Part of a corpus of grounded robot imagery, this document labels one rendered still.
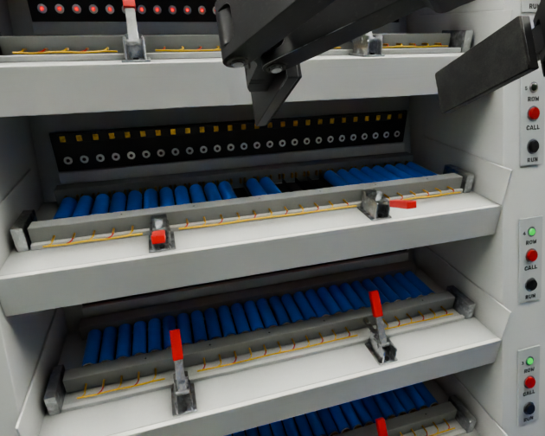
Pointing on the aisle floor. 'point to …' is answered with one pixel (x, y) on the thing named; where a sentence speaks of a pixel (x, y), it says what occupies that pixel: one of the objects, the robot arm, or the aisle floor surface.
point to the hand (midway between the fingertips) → (363, 91)
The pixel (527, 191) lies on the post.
